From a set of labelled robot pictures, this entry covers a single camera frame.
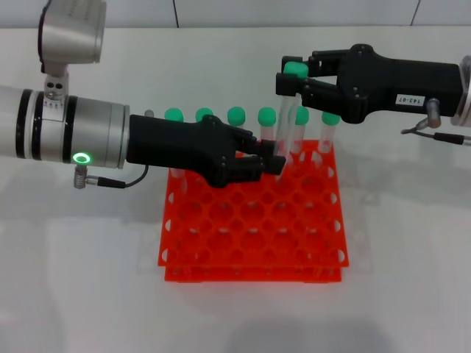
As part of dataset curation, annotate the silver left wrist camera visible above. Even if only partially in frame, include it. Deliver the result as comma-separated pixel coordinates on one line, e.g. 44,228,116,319
36,0,107,76

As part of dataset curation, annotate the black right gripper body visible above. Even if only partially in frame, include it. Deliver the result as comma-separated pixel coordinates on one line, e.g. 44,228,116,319
336,43,463,124

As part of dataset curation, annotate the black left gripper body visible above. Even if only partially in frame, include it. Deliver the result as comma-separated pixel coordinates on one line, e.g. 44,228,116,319
127,114,263,188

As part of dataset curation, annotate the left gripper cable with plug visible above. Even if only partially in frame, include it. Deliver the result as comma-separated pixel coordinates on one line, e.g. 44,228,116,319
72,164,150,190

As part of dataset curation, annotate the orange plastic test tube rack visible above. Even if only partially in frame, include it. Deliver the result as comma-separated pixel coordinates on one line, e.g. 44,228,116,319
157,138,350,284

